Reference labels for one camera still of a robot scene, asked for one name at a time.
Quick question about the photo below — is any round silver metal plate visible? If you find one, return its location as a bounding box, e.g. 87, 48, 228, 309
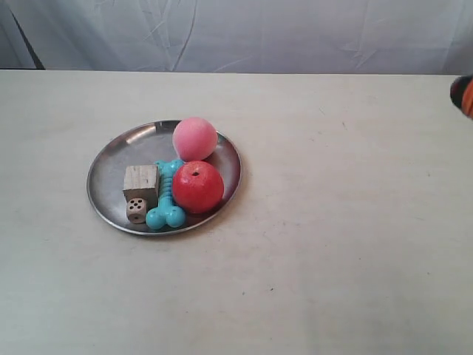
86, 120, 242, 237

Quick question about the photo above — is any white backdrop curtain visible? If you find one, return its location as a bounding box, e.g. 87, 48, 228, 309
1, 1, 472, 74

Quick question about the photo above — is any pink peach ball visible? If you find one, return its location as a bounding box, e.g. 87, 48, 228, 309
172, 117, 218, 161

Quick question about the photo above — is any red toy apple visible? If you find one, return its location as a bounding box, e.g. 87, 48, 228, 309
172, 160, 224, 214

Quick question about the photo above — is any turquoise rubber bone toy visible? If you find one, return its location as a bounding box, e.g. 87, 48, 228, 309
146, 159, 186, 230

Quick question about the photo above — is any wooden cube block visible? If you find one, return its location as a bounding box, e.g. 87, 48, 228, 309
123, 165, 160, 207

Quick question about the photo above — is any small wooden die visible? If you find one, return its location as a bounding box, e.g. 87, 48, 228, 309
126, 197, 148, 224

